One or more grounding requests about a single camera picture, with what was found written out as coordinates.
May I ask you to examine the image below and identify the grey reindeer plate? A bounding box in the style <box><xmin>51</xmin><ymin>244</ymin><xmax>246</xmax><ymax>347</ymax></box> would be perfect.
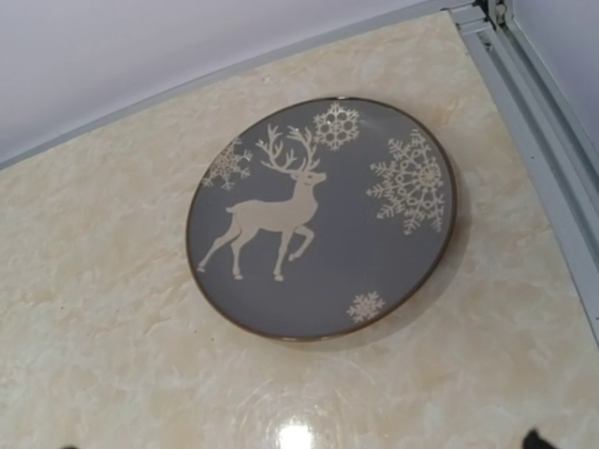
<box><xmin>185</xmin><ymin>97</ymin><xmax>459</xmax><ymax>341</ymax></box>

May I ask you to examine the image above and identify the right aluminium corner post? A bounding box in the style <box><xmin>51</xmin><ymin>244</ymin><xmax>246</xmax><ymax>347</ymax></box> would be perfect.
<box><xmin>450</xmin><ymin>1</ymin><xmax>598</xmax><ymax>333</ymax></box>

